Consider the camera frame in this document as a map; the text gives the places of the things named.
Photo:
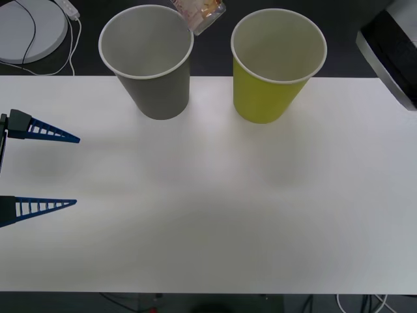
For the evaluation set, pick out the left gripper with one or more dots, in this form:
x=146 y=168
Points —
x=2 y=140

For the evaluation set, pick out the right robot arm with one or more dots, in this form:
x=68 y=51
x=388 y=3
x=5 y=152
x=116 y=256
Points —
x=391 y=55

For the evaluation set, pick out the round white disc base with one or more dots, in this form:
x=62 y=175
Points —
x=49 y=29

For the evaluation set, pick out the grey plastic waste bin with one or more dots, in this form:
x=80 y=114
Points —
x=156 y=94

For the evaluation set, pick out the white power strip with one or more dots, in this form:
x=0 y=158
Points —
x=69 y=7

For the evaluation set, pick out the yellow-green plastic waste bin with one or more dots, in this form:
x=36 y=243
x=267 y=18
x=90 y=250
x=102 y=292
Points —
x=264 y=101

